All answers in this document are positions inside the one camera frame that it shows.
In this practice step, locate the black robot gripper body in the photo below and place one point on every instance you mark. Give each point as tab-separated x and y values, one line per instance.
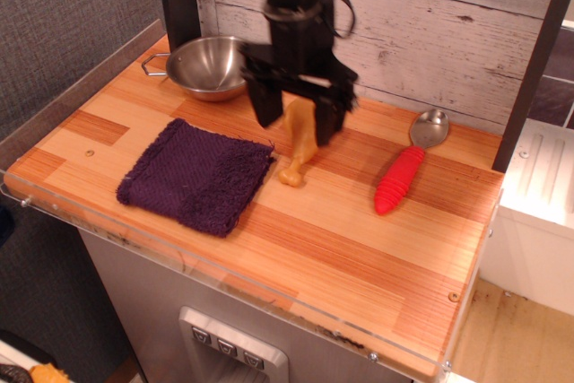
300	57

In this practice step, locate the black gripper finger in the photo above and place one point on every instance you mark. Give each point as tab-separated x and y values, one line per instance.
267	101
329	116

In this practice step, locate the yellow toy chicken leg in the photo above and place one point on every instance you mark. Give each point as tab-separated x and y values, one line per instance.
300	124

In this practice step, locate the small metal bowl with handles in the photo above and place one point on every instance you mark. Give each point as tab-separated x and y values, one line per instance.
209	68

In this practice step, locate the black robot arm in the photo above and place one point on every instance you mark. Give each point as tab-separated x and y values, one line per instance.
300	59

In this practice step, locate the purple rag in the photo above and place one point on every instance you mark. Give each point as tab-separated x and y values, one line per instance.
200	179

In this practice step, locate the clear acrylic front guard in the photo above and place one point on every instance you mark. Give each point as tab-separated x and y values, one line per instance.
377	349

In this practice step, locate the clear acrylic guard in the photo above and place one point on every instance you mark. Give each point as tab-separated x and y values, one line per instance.
64	105
377	349

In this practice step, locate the clear acrylic left guard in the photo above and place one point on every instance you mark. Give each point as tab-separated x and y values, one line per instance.
64	105

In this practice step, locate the silver dispenser button panel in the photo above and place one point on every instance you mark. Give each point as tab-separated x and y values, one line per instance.
228	349

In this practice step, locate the yellow object bottom left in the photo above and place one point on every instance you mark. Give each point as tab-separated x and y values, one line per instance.
48	373

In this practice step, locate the red handled metal spoon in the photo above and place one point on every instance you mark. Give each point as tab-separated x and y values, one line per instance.
428	130

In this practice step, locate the dark right vertical post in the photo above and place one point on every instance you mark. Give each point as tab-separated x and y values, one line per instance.
548	34

